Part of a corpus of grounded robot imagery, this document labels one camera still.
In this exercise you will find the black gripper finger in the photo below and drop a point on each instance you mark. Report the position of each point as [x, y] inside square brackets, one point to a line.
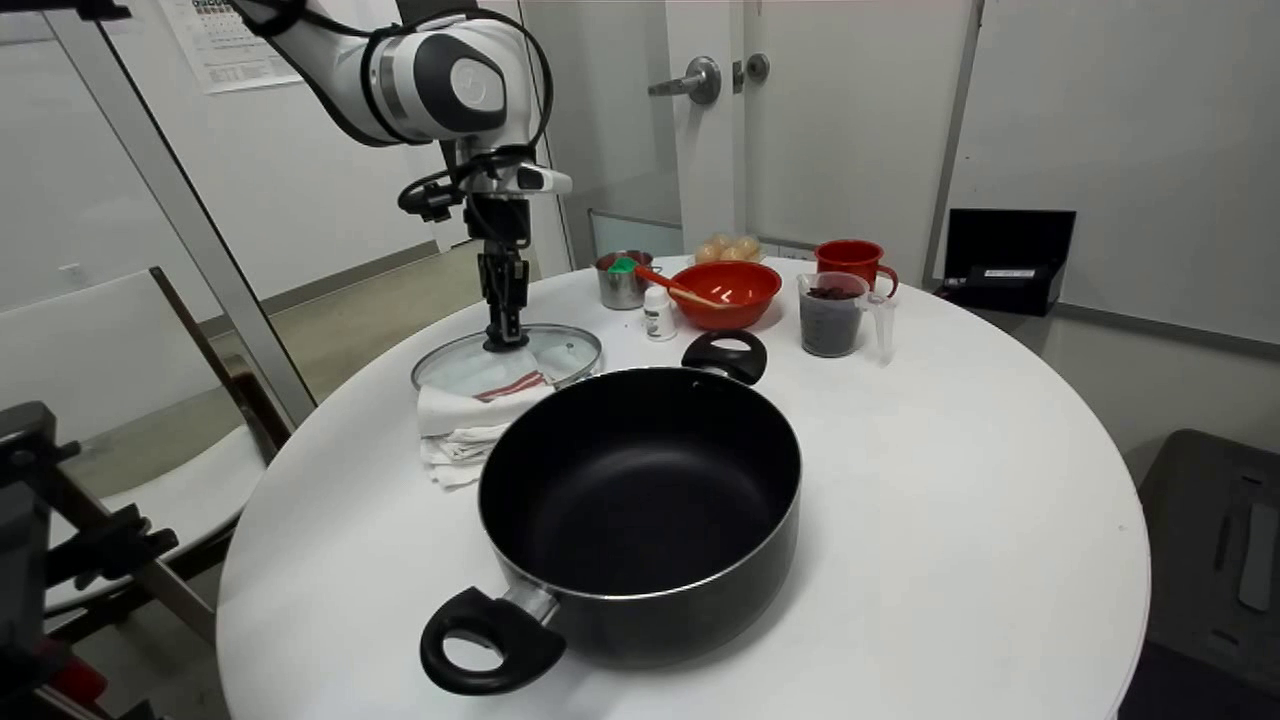
[519, 309]
[492, 309]

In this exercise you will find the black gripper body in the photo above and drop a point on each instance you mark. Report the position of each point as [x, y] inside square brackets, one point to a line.
[499, 224]

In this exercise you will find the glass lid with black knob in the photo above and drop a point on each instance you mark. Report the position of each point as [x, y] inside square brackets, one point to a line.
[562, 353]

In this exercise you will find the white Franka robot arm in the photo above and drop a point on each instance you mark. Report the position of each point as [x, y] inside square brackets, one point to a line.
[447, 82]

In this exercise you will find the black cooking pot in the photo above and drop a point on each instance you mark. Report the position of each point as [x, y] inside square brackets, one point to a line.
[643, 500]

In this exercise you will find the metal cup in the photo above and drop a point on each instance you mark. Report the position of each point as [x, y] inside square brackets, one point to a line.
[618, 290]

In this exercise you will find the green round toy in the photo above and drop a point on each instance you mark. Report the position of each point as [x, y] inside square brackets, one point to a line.
[620, 267]

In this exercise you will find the white towel with red stripes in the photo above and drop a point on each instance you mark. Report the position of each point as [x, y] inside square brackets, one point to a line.
[454, 430]

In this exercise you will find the small white bottle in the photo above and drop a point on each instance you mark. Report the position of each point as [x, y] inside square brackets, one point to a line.
[652, 319]

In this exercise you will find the orange plastic spoon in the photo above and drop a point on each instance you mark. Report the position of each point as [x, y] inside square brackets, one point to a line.
[689, 295]

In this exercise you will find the beige ball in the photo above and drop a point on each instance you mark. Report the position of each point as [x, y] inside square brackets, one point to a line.
[743, 246]
[711, 249]

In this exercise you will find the red bowl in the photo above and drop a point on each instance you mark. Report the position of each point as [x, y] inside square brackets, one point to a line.
[733, 301]

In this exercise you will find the silver door lock knob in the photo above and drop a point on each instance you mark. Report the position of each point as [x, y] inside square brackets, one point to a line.
[750, 69]

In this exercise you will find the clear measuring cup dark contents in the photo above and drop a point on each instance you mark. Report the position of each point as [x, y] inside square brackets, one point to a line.
[828, 325]

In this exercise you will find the red cup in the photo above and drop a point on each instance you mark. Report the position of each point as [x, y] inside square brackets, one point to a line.
[848, 259]

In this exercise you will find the open black case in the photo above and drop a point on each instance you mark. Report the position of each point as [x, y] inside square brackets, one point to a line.
[1004, 254]

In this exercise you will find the dark grey box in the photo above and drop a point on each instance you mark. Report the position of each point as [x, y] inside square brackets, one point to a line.
[1214, 572]

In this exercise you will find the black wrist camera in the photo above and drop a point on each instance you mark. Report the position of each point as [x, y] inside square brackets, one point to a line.
[433, 196]

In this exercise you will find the white wall poster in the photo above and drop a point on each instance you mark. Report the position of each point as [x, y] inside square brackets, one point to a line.
[247, 45]

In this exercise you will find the grey metal frame pole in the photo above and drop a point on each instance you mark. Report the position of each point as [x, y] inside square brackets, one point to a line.
[173, 200]

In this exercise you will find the black camera stand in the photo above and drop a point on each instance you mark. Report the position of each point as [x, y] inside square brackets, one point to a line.
[52, 545]

